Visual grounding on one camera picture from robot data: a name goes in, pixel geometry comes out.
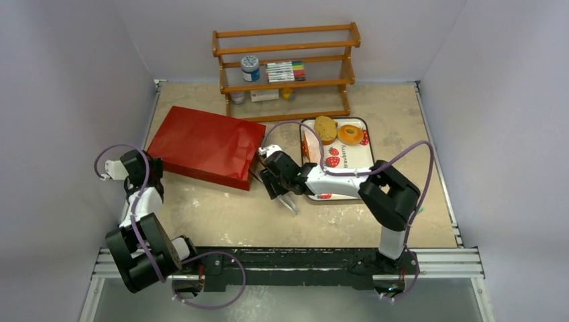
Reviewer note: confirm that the yellow fake bread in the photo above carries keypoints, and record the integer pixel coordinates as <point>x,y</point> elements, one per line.
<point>326,129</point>

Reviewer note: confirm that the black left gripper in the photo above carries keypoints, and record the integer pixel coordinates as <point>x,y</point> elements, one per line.
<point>157,164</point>

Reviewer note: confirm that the small white bottle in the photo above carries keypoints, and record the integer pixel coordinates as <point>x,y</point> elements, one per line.
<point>237,97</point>

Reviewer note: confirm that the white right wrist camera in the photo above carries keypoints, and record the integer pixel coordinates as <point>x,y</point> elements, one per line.
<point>267,151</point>

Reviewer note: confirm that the orange fake donut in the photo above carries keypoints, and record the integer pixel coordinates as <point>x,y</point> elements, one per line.
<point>350,135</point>

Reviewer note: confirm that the small yellow cube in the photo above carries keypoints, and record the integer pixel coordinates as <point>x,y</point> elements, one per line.
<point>288,94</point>

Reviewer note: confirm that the orange wooden shelf rack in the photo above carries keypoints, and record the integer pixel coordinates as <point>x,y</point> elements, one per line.
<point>230,74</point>

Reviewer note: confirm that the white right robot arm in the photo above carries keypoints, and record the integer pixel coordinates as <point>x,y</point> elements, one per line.
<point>388,194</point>

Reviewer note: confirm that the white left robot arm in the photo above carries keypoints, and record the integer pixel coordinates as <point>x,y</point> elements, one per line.
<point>141,249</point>

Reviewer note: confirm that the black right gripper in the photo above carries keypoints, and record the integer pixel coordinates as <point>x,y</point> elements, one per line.
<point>274,184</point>

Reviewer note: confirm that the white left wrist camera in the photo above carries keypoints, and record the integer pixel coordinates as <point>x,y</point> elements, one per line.
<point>114,170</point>

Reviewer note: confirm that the small white box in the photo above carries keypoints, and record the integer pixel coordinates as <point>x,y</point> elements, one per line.
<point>264,95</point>

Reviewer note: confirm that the red paper bag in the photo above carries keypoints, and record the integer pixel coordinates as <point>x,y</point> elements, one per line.
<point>207,146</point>

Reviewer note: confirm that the blue label white jar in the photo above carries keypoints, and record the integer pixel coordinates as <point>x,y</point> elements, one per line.
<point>250,67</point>

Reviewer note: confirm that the pack of coloured markers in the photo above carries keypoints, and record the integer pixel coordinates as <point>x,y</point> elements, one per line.
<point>285,71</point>

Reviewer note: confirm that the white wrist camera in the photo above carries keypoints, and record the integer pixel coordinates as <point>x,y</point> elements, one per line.
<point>267,151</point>
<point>114,170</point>

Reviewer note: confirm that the strawberry print white tray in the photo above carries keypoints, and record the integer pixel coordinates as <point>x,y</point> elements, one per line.
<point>339,155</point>

